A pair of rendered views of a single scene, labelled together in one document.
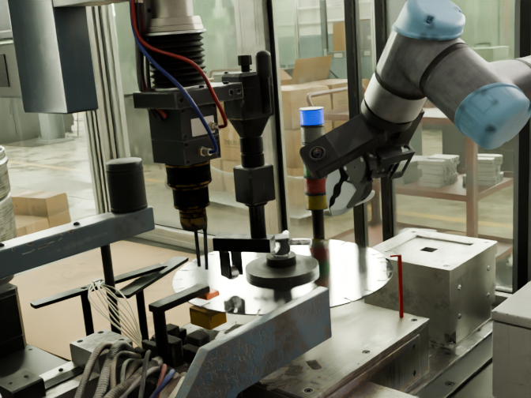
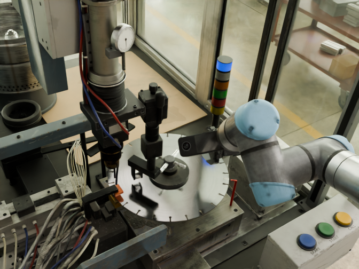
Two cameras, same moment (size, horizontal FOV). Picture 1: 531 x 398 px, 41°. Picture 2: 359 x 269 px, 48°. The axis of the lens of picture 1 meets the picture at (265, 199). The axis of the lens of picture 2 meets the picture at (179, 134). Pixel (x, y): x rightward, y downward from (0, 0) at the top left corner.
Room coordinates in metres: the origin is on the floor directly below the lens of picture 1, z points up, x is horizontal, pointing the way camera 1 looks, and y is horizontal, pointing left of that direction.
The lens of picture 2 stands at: (0.24, -0.19, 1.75)
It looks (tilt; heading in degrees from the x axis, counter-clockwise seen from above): 40 degrees down; 11
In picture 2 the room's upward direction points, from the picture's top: 5 degrees clockwise
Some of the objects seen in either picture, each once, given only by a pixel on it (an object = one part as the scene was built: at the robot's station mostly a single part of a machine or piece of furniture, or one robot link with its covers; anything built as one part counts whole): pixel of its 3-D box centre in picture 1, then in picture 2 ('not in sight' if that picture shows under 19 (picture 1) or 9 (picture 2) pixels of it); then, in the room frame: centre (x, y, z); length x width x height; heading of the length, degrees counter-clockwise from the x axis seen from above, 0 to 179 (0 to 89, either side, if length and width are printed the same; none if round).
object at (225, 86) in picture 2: not in sight; (221, 82); (1.30, -0.10, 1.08); 0.05 x 0.04 x 0.03; 47
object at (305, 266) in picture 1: (281, 262); (169, 169); (1.01, -0.02, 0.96); 0.11 x 0.11 x 0.03
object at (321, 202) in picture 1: (316, 200); (217, 107); (1.30, -0.10, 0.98); 0.05 x 0.04 x 0.03; 47
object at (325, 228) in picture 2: not in sight; (325, 230); (0.98, -0.45, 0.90); 0.04 x 0.04 x 0.02
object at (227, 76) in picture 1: (250, 131); (152, 121); (0.94, 0.01, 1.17); 0.06 x 0.05 x 0.20; 128
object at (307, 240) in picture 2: not in sight; (306, 242); (0.93, -0.40, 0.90); 0.04 x 0.04 x 0.02
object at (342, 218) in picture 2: not in sight; (342, 219); (1.03, -0.50, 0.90); 0.04 x 0.04 x 0.02
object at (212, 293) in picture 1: (186, 317); (102, 201); (0.86, 0.12, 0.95); 0.10 x 0.03 x 0.07; 137
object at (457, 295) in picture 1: (429, 287); (265, 174); (1.21, -0.29, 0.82); 0.18 x 0.18 x 0.15; 47
